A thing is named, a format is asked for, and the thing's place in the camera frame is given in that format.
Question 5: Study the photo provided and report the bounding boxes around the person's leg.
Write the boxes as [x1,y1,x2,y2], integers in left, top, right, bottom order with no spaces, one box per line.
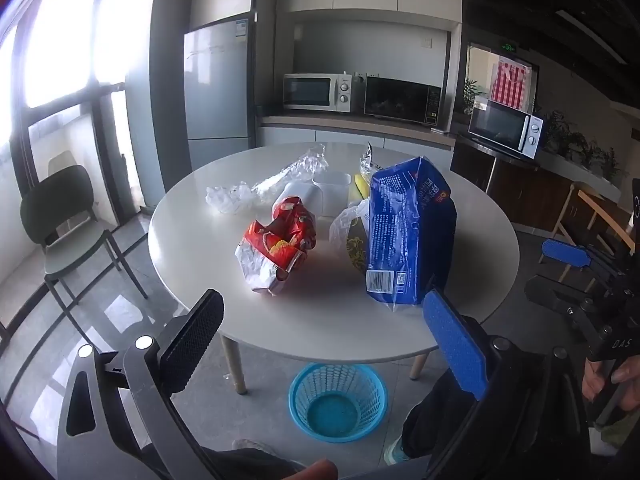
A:
[140,440,311,480]
[400,375,481,461]

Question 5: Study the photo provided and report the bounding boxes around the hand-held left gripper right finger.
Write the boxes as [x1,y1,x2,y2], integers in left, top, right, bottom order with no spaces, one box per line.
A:
[422,288,596,480]

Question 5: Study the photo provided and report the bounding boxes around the dark wood sideboard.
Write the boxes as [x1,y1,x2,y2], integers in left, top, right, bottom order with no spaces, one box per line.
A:
[450,135,626,233]

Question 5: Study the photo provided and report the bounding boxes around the wooden chair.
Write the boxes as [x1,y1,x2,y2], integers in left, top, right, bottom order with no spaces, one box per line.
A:
[537,180,636,283]

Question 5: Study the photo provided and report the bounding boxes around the blue plastic wastebasket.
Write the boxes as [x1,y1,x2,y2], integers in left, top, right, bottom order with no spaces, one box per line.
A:
[288,362,388,442]

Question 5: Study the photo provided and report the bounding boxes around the large window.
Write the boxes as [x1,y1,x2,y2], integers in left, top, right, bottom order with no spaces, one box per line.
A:
[0,0,156,221]

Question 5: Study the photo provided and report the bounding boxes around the round white table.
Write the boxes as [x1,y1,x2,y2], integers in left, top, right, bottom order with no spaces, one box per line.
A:
[148,142,521,394]

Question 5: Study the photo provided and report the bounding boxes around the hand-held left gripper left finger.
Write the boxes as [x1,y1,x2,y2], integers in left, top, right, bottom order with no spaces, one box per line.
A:
[56,288,226,480]

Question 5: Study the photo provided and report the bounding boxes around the white microwave with two knobs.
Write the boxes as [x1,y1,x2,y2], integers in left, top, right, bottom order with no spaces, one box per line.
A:
[283,73,353,113]

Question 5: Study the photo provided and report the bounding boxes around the row of potted plants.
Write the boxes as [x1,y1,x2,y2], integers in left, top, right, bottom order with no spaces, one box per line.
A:
[542,110,631,181]

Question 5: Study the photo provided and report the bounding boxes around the kitchen counter with white cabinets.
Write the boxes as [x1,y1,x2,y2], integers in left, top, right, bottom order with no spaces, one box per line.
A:
[257,112,457,163]

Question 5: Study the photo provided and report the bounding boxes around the clear bag with gold print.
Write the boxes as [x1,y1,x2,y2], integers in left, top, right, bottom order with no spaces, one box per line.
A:
[329,200,373,276]

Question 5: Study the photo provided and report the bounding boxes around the person's right hand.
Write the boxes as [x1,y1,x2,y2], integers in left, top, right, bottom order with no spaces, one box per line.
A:
[582,355,640,428]

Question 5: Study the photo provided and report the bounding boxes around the person's right shoe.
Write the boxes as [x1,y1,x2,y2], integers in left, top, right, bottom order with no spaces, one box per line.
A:
[382,437,412,466]

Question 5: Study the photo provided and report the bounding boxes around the person's right leg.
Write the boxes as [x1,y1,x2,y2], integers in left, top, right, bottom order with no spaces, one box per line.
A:
[400,375,481,461]

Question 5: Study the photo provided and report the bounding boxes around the clear plastic wrapper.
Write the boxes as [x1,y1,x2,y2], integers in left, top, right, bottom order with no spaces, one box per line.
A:
[250,144,328,201]

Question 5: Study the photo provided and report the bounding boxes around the person's left leg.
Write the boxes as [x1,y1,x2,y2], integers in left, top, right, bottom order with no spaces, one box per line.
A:
[140,440,311,480]

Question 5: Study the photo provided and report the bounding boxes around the tall green plant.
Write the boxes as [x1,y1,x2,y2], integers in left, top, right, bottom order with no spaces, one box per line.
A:
[462,79,487,116]

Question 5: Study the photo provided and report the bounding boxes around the person's shoe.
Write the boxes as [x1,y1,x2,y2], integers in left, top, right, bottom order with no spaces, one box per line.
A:
[382,437,412,466]
[232,439,286,461]

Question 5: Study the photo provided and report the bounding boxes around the blue snack bag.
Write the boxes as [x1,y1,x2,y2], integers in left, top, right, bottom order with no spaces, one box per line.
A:
[364,156,458,307]

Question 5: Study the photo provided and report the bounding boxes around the red checkered bag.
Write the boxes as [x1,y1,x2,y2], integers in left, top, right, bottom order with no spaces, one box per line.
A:
[490,60,533,111]

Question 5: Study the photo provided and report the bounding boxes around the silver refrigerator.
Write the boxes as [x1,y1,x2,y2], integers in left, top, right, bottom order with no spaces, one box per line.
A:
[182,17,251,171]

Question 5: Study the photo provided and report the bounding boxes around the black microwave oven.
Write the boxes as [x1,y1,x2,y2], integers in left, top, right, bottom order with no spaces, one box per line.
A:
[363,76,443,126]

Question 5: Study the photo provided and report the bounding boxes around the silver foil wrapper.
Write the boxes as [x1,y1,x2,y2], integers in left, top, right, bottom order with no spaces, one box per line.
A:
[359,142,382,181]

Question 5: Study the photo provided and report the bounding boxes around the person's left hand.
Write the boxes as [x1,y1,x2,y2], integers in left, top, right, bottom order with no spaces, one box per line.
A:
[287,458,338,480]

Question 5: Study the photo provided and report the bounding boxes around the white plastic container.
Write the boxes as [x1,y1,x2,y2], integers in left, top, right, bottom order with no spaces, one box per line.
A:
[312,172,352,218]

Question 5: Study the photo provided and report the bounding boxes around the green chair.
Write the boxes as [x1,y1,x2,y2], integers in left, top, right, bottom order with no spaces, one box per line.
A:
[19,150,150,333]

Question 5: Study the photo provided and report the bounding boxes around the white microwave with dark door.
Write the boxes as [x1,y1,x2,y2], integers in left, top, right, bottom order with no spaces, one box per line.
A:
[467,99,546,161]

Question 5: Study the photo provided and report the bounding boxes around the person's left shoe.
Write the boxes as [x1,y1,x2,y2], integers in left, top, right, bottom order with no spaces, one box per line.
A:
[232,439,286,461]

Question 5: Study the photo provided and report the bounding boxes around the white paper cup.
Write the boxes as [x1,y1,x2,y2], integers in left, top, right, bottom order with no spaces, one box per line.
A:
[271,181,326,218]

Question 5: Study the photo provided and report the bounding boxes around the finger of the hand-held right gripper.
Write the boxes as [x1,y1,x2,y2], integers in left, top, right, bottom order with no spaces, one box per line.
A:
[541,238,631,286]
[525,275,608,333]

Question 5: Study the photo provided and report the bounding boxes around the red snack bag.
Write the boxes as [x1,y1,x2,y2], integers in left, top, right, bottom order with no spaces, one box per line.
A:
[235,195,318,295]

